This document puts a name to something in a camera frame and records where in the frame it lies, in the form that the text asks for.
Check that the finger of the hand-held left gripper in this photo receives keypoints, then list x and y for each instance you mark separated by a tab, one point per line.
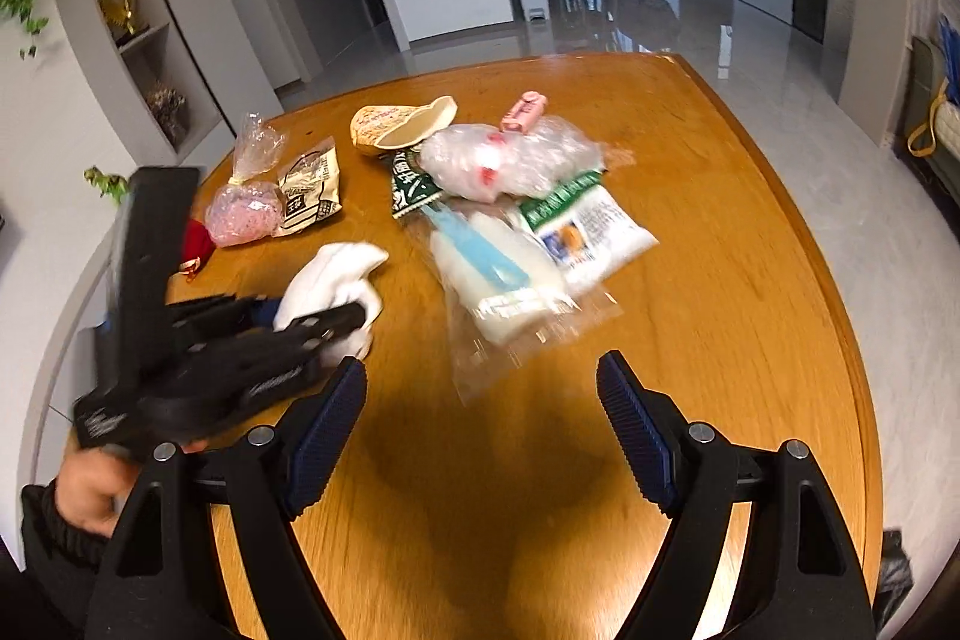
225	312
330	319

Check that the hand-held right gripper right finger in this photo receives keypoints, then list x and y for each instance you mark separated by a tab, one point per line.
634	430

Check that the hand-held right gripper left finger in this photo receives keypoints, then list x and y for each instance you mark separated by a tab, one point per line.
330	430

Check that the white tissue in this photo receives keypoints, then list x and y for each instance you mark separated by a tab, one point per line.
330	280

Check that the red gift pouch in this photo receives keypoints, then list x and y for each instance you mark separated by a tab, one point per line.
196	239

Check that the clear bag pink contents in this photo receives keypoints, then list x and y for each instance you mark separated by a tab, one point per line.
240	212

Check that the crushed printed paper cup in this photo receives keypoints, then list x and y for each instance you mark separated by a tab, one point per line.
382	123

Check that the clear plastic bag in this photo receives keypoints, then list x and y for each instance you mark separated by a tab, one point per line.
480	160

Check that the small pink bottle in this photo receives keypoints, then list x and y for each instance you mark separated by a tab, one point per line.
523	111

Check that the black trash bag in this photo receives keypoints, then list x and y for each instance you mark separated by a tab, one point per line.
894	580

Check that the person's left forearm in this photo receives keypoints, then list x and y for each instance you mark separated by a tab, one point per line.
52	565

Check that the person's left hand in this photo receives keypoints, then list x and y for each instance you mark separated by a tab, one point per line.
82	486

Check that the printed paper wrapper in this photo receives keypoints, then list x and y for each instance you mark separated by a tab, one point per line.
307	197

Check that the small green plant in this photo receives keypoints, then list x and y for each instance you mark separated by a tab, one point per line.
109	183

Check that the green snack packet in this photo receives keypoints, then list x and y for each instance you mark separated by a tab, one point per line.
409	194

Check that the clear bag with white items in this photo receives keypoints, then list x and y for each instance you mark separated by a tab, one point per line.
495	280

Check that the dried flower decoration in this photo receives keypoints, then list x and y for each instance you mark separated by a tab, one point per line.
166	108

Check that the white and green packet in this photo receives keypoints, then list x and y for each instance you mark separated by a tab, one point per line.
600	227

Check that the gold ornament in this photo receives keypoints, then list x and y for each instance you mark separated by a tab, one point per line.
124	10

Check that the beige quilted sofa cover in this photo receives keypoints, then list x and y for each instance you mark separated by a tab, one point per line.
946	126

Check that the light wood side cabinet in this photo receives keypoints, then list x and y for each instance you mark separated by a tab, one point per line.
881	48

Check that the white wall shelf unit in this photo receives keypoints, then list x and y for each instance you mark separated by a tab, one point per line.
154	59

